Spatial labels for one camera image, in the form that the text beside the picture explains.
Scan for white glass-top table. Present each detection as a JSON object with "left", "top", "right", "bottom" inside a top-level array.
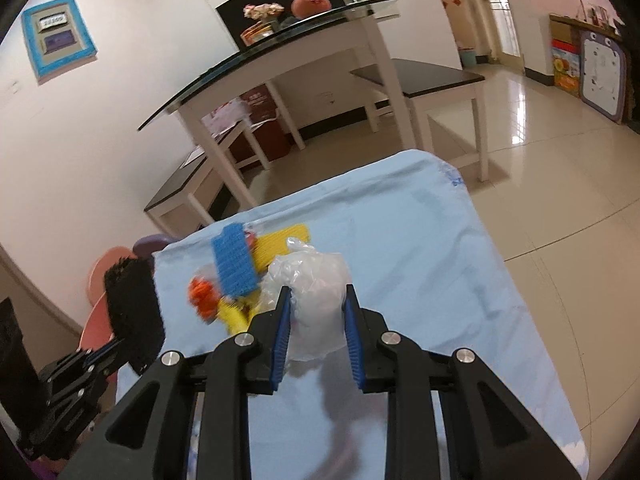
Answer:
[{"left": 137, "top": 0, "right": 419, "bottom": 211}]

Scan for orange crumpled wrapper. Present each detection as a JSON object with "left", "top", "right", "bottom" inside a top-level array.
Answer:
[{"left": 187, "top": 274, "right": 224, "bottom": 325}]

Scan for blue framed wall picture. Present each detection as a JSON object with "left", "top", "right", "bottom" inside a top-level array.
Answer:
[{"left": 21, "top": 0, "right": 99, "bottom": 82}]

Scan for clear plastic bag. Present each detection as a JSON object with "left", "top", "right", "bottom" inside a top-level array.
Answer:
[{"left": 260, "top": 237, "right": 351, "bottom": 362}]

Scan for yellow crumpled wrapper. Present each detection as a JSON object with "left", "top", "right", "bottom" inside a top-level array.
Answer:
[{"left": 215, "top": 292, "right": 264, "bottom": 337}]

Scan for white bench with dark top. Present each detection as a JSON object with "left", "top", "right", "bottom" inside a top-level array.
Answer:
[
  {"left": 348, "top": 58, "right": 491, "bottom": 183},
  {"left": 143, "top": 119, "right": 274, "bottom": 229}
]

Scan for pink plastic basin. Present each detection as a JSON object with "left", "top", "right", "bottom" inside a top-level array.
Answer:
[{"left": 81, "top": 246, "right": 152, "bottom": 387}]

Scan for purple plastic stool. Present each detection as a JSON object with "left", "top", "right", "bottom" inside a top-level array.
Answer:
[{"left": 132, "top": 234, "right": 174, "bottom": 262}]

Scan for light blue floral cloth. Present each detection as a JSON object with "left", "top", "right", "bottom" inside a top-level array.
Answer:
[{"left": 115, "top": 149, "right": 589, "bottom": 480}]

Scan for stacked cardboard boxes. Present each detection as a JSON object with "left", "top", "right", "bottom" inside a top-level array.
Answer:
[{"left": 548, "top": 12, "right": 584, "bottom": 92}]

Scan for yellow foam net sleeve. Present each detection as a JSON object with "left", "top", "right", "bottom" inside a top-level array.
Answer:
[{"left": 247, "top": 223, "right": 312, "bottom": 281}]

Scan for purple framed drawing board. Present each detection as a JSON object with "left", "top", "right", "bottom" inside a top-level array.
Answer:
[{"left": 578, "top": 30, "right": 627, "bottom": 124}]

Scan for red round ornament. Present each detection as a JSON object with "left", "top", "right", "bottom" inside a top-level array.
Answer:
[{"left": 291, "top": 0, "right": 332, "bottom": 19}]

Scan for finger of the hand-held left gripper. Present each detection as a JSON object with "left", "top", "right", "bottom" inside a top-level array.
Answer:
[
  {"left": 17, "top": 375, "right": 108, "bottom": 461},
  {"left": 40, "top": 337, "right": 126, "bottom": 387}
]

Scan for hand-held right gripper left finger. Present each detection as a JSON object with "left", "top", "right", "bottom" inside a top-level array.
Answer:
[{"left": 57, "top": 285, "right": 293, "bottom": 480}]

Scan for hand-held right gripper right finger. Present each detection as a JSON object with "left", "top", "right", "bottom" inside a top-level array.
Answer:
[{"left": 344, "top": 283, "right": 587, "bottom": 480}]

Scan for black foam net sleeve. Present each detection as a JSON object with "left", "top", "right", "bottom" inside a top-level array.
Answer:
[{"left": 103, "top": 257, "right": 166, "bottom": 376}]

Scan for dark red box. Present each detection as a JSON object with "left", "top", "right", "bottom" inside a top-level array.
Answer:
[{"left": 240, "top": 87, "right": 292, "bottom": 162}]

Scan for blue foam net sleeve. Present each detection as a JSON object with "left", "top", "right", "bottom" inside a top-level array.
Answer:
[{"left": 210, "top": 223, "right": 261, "bottom": 297}]

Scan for white plastic bag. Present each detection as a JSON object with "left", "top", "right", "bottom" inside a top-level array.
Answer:
[{"left": 204, "top": 100, "right": 251, "bottom": 134}]

